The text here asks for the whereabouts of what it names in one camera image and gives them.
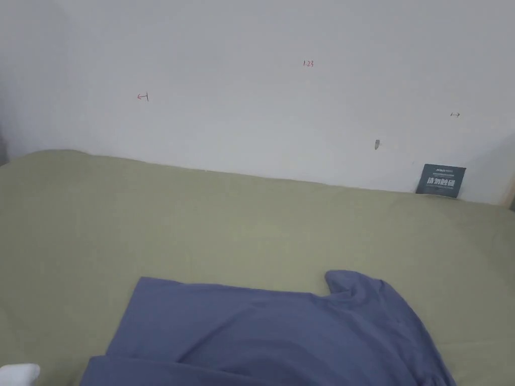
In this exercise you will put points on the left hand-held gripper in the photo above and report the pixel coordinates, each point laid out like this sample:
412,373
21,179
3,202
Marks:
18,374

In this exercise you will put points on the bed with pale green sheet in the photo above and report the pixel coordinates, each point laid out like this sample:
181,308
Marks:
225,225

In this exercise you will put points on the blue shirt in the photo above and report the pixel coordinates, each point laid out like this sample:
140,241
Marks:
273,333

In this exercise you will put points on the dark card with white print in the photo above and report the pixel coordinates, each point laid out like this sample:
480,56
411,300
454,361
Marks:
441,181

